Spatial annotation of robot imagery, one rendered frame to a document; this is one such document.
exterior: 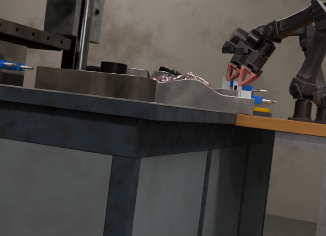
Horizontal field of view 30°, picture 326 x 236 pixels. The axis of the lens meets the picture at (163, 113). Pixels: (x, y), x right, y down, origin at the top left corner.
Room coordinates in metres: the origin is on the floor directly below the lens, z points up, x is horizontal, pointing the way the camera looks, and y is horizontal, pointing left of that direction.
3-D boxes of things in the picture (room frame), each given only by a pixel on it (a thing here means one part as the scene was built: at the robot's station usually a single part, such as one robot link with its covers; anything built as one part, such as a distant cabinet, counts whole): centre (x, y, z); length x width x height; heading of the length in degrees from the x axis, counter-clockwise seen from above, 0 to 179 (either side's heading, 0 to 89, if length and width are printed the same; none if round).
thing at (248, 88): (2.44, -0.34, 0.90); 0.13 x 0.05 x 0.05; 70
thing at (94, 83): (1.64, 0.24, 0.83); 0.17 x 0.13 x 0.06; 71
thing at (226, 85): (2.75, -0.32, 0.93); 0.13 x 0.05 x 0.05; 71
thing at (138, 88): (1.82, 0.15, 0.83); 0.20 x 0.15 x 0.07; 71
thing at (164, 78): (2.22, -0.06, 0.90); 0.26 x 0.18 x 0.08; 88
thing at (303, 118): (2.26, -0.51, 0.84); 0.20 x 0.07 x 0.08; 158
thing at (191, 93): (2.22, -0.06, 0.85); 0.50 x 0.26 x 0.11; 88
